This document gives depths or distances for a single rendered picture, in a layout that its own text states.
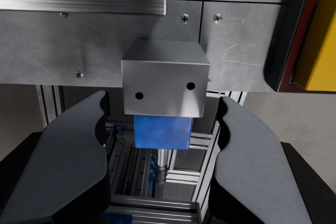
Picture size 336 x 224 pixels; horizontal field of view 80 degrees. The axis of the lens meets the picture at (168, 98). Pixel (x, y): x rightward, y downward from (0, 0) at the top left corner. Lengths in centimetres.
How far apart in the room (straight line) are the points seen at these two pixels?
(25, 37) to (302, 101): 126
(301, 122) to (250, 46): 124
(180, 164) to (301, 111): 73
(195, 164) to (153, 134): 95
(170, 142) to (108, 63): 8
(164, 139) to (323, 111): 130
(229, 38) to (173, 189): 112
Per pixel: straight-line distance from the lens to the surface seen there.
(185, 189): 124
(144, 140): 16
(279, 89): 18
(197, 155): 105
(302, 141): 150
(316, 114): 141
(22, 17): 20
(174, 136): 15
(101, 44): 17
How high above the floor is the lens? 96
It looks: 62 degrees down
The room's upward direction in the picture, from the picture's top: 179 degrees counter-clockwise
